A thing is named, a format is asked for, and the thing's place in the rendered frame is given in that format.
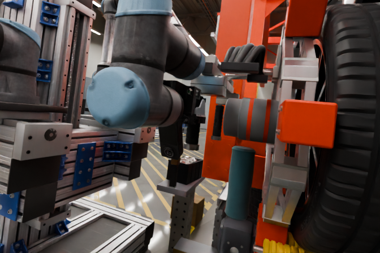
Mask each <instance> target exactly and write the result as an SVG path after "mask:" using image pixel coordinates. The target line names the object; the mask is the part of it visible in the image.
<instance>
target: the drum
mask: <svg viewBox="0 0 380 253"><path fill-rule="evenodd" d="M278 106H279V101H277V100H272V99H258V98H245V97H244V98H243V99H236V98H229V99H228V100H227V102H226V105H225V109H224V115H223V133H224V135H225V136H233V137H238V138H239V139H243V140H246V141H255V142H262V143H270V144H274V143H275V132H276V127H277V117H278Z"/></svg>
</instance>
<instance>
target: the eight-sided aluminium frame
mask: <svg viewBox="0 0 380 253"><path fill-rule="evenodd" d="M293 42H294V43H293ZM280 45H281V46H282V65H281V70H280V84H279V87H280V96H279V106H278V108H279V107H280V104H281V103H282V102H283V101H284V100H286V99H291V90H292V89H302V92H301V100H302V101H314V99H315V93H316V85H317V83H318V58H316V53H315V49H314V44H313V39H312V37H285V35H284V27H282V36H281V40H280ZM293 45H296V46H295V48H300V54H301V58H294V57H293ZM277 84H278V82H277ZM277 84H274V86H273V91H272V93H271V99H272V100H276V94H277ZM285 148H286V143H284V142H281V141H280V140H279V139H277V134H276V133H275V143H274V144H270V143H266V150H265V153H266V158H265V173H264V181H263V185H262V197H263V208H262V218H263V222H266V223H269V224H274V225H278V226H282V227H285V228H287V227H288V225H290V224H291V217H292V215H293V213H294V210H295V208H296V206H297V203H298V201H299V198H300V196H301V193H302V192H304V191H305V187H306V181H307V178H308V173H309V166H308V158H309V148H310V146H304V145H296V150H295V157H289V156H285V155H284V153H285ZM271 154H272V157H271ZM270 162H271V165H270ZM283 188H286V189H287V191H286V194H285V197H284V195H283ZM275 203H276V205H275Z"/></svg>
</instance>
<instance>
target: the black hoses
mask: <svg viewBox="0 0 380 253"><path fill-rule="evenodd" d="M265 53H266V49H265V46H264V45H258V46H255V45H254V44H252V43H248V44H246V45H243V46H242V47H241V46H237V47H235V46H231V47H230V48H229V49H228V51H227V53H226V56H225V58H224V61H223V62H221V67H220V70H221V71H222V72H235V73H250V74H247V82H253V83H264V84H267V80H268V75H264V73H263V66H264V58H265Z"/></svg>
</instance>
